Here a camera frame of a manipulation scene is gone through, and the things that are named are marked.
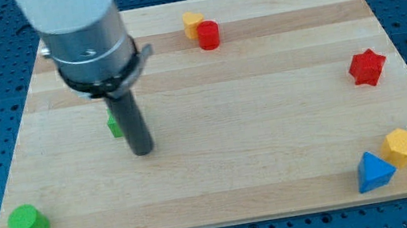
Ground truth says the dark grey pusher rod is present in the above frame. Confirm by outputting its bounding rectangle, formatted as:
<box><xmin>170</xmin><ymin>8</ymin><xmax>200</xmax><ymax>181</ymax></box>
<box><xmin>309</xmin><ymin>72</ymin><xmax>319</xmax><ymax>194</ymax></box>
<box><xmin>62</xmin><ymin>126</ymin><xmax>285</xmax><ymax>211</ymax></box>
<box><xmin>104</xmin><ymin>91</ymin><xmax>154</xmax><ymax>156</ymax></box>

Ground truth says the yellow heart block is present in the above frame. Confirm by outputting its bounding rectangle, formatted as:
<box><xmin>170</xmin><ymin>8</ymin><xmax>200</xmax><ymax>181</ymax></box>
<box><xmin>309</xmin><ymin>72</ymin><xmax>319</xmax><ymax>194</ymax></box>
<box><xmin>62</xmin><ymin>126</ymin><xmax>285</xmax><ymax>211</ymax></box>
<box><xmin>182</xmin><ymin>11</ymin><xmax>205</xmax><ymax>40</ymax></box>

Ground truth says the red cylinder block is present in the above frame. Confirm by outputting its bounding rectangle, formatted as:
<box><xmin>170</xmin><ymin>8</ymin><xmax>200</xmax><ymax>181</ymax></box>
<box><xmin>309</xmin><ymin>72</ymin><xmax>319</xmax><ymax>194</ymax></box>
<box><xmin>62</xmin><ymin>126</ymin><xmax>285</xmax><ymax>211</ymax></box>
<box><xmin>197</xmin><ymin>20</ymin><xmax>220</xmax><ymax>50</ymax></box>

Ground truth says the blue triangle block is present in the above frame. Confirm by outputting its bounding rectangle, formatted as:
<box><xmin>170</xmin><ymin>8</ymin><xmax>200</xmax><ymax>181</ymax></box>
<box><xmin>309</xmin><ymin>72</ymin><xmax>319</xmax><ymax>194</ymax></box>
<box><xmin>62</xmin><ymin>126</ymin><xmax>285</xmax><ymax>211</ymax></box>
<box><xmin>357</xmin><ymin>152</ymin><xmax>396</xmax><ymax>193</ymax></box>

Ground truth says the yellow hexagon block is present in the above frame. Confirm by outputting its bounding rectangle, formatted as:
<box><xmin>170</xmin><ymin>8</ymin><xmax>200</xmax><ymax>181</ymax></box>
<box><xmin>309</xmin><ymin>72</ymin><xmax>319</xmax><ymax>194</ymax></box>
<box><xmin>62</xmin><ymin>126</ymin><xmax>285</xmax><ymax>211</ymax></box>
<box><xmin>380</xmin><ymin>128</ymin><xmax>407</xmax><ymax>169</ymax></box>

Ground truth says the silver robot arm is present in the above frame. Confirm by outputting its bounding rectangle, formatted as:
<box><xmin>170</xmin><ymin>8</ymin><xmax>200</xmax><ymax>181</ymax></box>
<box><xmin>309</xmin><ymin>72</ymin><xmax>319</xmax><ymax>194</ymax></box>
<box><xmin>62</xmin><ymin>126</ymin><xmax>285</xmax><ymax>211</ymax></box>
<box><xmin>15</xmin><ymin>0</ymin><xmax>154</xmax><ymax>156</ymax></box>

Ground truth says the green cylinder block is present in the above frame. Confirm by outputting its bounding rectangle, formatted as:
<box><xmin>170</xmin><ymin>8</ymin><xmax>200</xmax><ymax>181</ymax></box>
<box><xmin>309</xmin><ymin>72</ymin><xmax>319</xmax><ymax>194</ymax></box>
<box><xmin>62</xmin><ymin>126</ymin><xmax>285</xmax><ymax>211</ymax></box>
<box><xmin>7</xmin><ymin>204</ymin><xmax>50</xmax><ymax>228</ymax></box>

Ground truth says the black clamp ring mount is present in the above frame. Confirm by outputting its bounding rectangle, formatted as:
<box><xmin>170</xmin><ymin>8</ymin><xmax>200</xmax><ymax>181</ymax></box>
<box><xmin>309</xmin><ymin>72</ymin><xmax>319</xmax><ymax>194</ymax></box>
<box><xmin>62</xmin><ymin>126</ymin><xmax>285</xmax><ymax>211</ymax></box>
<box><xmin>41</xmin><ymin>35</ymin><xmax>153</xmax><ymax>99</ymax></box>

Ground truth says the wooden board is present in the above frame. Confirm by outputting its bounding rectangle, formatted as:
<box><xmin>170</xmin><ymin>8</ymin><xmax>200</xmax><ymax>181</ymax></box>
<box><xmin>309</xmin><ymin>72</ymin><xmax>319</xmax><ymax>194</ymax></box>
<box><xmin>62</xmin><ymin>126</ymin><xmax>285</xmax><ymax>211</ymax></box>
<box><xmin>0</xmin><ymin>0</ymin><xmax>407</xmax><ymax>228</ymax></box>

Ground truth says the red star block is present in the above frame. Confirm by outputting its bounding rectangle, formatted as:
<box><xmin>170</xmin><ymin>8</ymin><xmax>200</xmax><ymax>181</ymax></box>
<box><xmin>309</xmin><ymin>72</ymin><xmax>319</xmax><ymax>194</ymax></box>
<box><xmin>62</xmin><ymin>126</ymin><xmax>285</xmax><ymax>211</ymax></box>
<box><xmin>349</xmin><ymin>49</ymin><xmax>386</xmax><ymax>86</ymax></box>

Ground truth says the green star block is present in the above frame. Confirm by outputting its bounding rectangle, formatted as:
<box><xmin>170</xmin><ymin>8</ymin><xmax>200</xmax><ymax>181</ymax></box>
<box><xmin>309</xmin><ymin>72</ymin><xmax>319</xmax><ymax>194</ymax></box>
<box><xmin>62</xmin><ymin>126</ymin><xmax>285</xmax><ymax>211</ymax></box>
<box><xmin>106</xmin><ymin>109</ymin><xmax>123</xmax><ymax>138</ymax></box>

